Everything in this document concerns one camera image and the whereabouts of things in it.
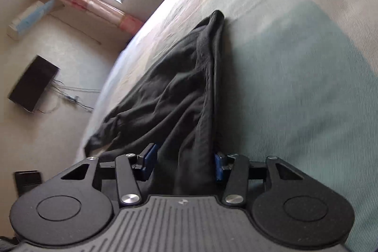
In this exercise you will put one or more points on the dark grey pants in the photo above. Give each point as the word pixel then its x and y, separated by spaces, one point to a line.
pixel 171 98

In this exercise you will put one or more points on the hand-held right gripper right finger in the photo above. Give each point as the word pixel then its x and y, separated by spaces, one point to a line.
pixel 219 168

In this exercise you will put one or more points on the black wall television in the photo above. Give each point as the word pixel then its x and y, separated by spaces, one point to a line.
pixel 34 83

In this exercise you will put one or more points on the white air conditioner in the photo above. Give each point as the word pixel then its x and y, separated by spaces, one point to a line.
pixel 29 17

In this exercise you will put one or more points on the bed with patchwork sheet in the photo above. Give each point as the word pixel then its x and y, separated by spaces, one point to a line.
pixel 280 63

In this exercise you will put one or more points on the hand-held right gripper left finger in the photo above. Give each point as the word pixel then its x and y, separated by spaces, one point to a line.
pixel 149 160

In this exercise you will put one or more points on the pink striped curtain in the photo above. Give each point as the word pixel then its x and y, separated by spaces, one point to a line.
pixel 88 2

